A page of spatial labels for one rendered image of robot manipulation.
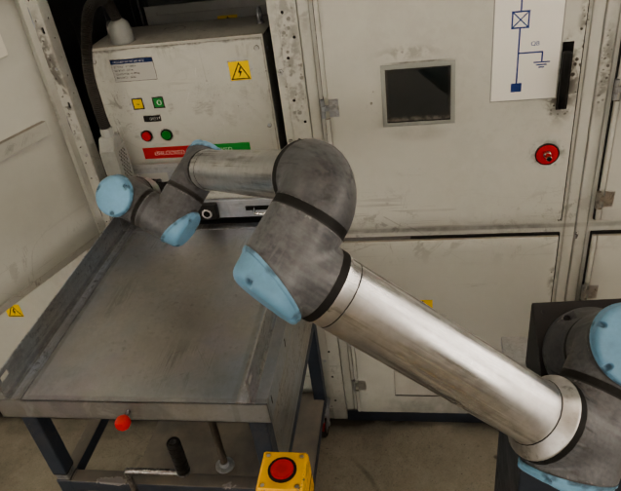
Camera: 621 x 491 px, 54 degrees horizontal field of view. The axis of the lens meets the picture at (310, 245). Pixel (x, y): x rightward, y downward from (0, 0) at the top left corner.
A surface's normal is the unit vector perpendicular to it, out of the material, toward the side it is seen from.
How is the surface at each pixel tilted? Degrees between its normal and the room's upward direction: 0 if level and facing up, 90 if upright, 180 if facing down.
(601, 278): 90
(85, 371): 0
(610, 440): 54
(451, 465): 0
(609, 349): 38
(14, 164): 90
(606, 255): 90
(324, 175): 30
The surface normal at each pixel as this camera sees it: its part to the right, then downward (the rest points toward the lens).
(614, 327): -0.08, -0.30
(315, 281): 0.29, 0.10
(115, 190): -0.25, 0.04
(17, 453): -0.12, -0.83
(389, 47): -0.13, 0.56
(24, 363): 0.99, -0.03
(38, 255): 0.88, 0.17
